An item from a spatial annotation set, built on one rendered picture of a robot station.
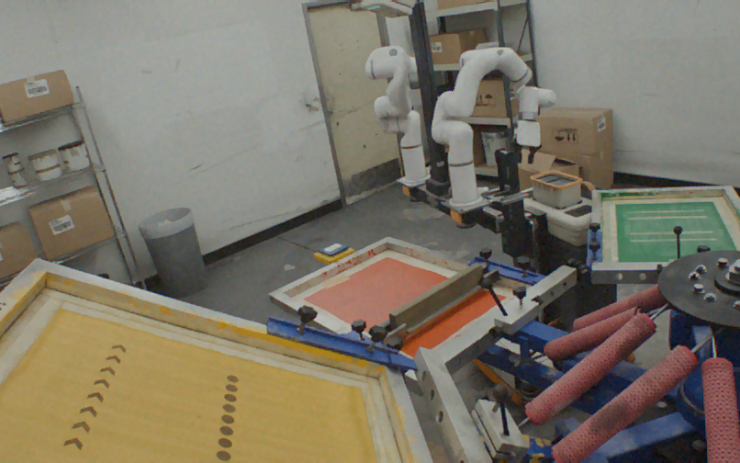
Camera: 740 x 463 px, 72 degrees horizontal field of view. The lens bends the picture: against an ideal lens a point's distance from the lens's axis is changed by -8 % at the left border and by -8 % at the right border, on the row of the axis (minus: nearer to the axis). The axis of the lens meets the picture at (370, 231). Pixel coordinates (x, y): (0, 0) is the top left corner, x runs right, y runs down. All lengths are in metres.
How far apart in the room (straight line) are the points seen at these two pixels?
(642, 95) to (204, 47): 3.91
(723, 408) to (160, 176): 4.63
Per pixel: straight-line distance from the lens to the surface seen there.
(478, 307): 1.79
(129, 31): 5.01
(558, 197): 2.60
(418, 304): 1.65
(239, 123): 5.30
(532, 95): 2.29
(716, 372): 1.04
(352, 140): 6.05
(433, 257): 2.09
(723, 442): 1.00
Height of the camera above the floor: 1.86
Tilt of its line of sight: 21 degrees down
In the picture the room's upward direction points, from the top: 11 degrees counter-clockwise
